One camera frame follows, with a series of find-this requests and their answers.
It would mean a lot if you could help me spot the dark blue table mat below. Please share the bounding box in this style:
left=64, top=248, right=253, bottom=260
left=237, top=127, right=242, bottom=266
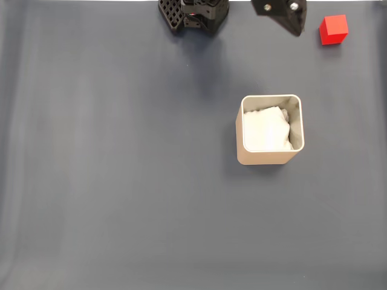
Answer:
left=0, top=1, right=387, bottom=290

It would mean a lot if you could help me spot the red cube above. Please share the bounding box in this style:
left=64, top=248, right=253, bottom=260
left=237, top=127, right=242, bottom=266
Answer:
left=319, top=14, right=350, bottom=46

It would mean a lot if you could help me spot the beige square open box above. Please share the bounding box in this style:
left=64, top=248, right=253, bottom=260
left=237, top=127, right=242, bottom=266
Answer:
left=235, top=94, right=305, bottom=166

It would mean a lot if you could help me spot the white crumpled cloth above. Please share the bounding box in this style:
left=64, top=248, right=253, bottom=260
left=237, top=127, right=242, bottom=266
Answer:
left=243, top=105, right=294, bottom=152

